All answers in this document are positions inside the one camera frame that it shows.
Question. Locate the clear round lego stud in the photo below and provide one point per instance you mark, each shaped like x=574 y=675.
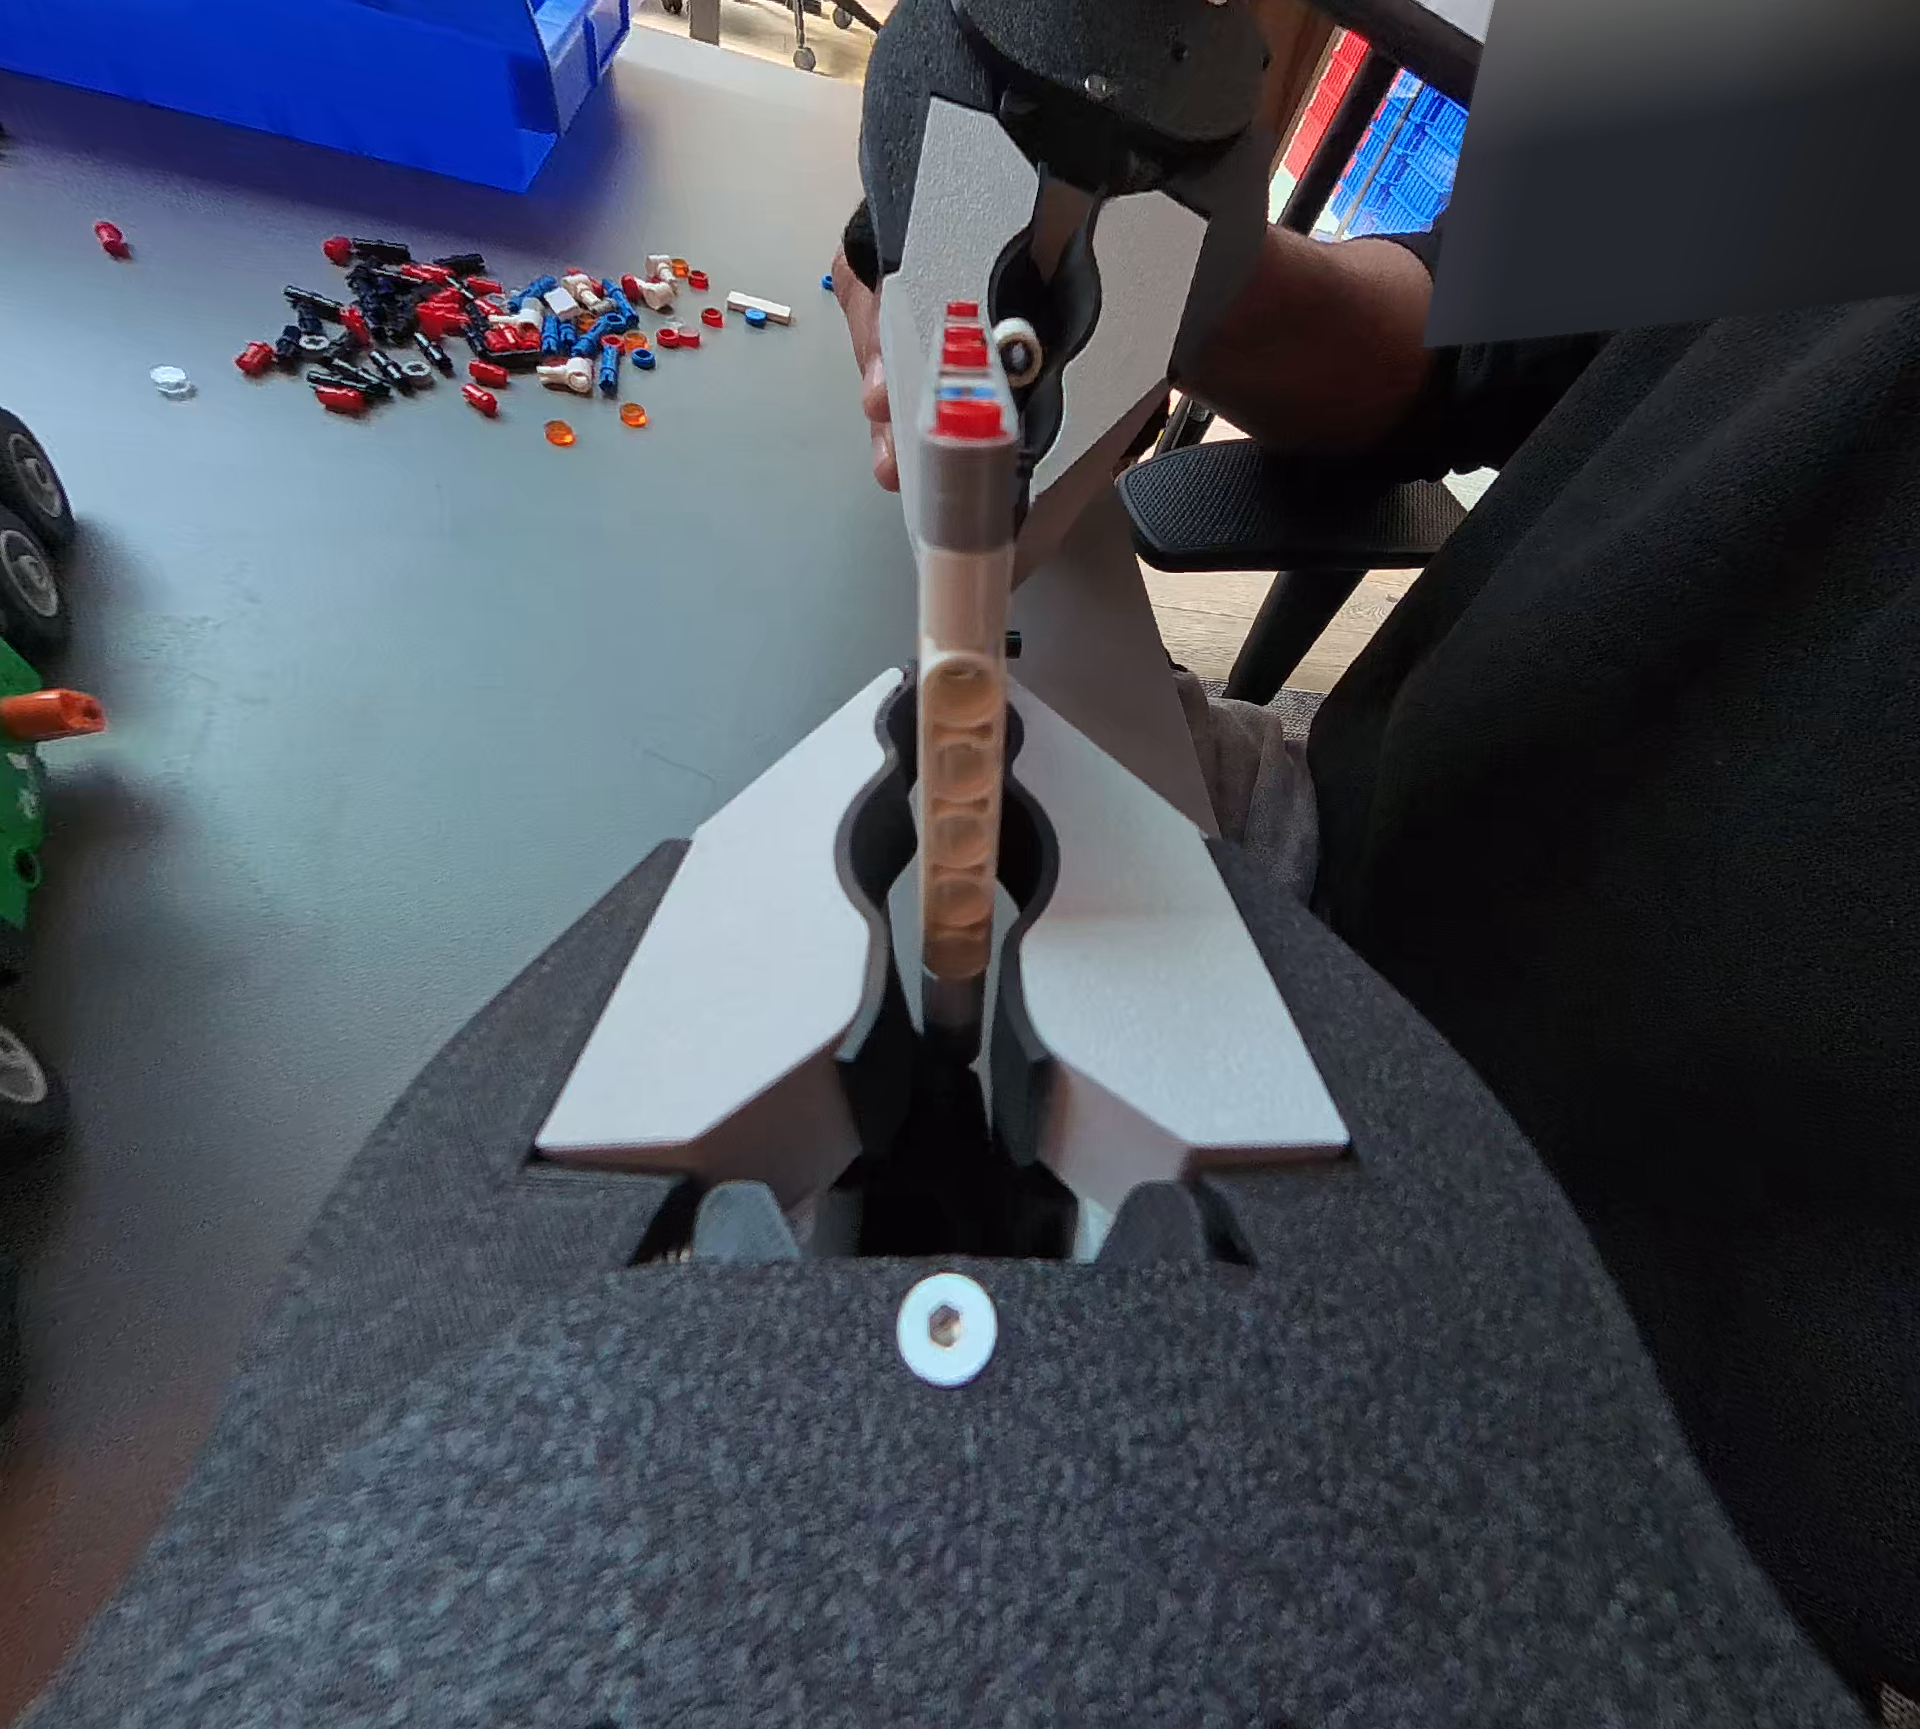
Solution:
x=170 y=381

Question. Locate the white lego pin connector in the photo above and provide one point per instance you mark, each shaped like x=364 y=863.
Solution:
x=1021 y=348

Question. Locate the stack of plastic crates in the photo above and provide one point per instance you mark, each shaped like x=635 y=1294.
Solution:
x=1395 y=154

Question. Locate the white green lego truck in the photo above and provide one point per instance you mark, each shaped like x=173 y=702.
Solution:
x=22 y=828

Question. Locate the single red lego pin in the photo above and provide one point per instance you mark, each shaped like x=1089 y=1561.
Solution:
x=111 y=238

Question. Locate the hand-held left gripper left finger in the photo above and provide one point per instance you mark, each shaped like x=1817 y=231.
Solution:
x=704 y=1009

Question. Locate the person's right hand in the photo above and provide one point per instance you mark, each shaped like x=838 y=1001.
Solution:
x=870 y=364

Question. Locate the person's right forearm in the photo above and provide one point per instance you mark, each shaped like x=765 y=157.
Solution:
x=1320 y=335

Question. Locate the tan lego plate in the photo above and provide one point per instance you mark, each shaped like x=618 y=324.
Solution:
x=758 y=307

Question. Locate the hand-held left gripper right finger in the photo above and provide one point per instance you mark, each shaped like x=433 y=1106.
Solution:
x=1170 y=1009

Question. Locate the pile of small lego pieces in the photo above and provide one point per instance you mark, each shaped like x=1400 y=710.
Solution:
x=450 y=326

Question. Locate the person's grey trouser leg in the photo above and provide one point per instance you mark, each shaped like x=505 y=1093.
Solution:
x=1269 y=784

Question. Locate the white grey lego panel assembly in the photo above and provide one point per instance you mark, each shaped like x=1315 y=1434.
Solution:
x=960 y=784

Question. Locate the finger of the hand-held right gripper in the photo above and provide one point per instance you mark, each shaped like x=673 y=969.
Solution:
x=1170 y=275
x=944 y=215

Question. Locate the person's black top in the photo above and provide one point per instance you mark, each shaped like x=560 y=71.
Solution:
x=1651 y=935

